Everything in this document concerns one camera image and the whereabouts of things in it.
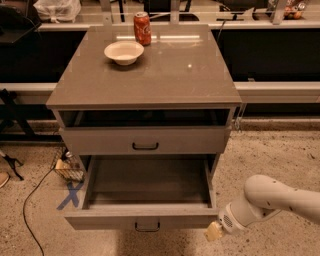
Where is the wire basket with items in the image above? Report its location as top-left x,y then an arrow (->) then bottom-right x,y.
51,147 -> 85,182

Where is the black tripod stand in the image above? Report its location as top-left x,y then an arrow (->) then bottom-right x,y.
0,89 -> 35,181

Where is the white bowl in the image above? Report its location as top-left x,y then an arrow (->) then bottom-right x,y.
104,41 -> 144,66

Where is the black floor cable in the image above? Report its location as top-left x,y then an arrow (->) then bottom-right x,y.
21,168 -> 56,256

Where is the grey drawer cabinet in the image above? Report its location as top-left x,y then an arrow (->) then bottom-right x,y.
45,23 -> 243,188

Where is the tan shoe tip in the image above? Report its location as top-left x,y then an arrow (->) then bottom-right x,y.
0,172 -> 10,188

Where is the white plastic bag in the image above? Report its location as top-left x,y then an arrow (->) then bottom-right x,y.
34,0 -> 81,23

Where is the red soda can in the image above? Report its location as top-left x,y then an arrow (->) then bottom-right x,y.
133,12 -> 151,46

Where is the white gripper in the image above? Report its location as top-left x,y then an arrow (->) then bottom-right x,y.
204,204 -> 245,242

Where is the grey drawer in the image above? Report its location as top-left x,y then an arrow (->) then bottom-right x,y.
60,127 -> 231,155
65,155 -> 219,232

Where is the fruit pile on shelf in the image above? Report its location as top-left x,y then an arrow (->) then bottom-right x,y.
283,0 -> 308,20

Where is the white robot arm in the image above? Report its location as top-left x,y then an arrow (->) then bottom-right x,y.
205,175 -> 320,241

